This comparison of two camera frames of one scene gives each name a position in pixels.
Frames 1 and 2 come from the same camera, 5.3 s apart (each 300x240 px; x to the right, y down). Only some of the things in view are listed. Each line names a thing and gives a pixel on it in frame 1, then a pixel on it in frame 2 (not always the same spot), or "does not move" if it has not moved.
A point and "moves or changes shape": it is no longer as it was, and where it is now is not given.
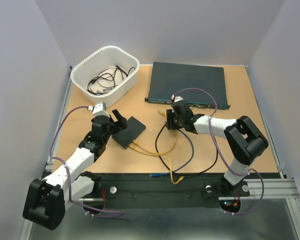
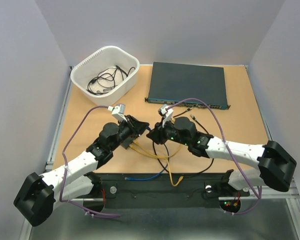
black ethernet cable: (179, 173) moves or changes shape
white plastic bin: (109, 75) does not move
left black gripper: (119, 125) -> (136, 127)
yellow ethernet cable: (135, 145) moves or changes shape
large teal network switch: (168, 78) does not move
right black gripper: (170, 124) -> (157, 134)
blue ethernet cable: (159, 174) -> (127, 178)
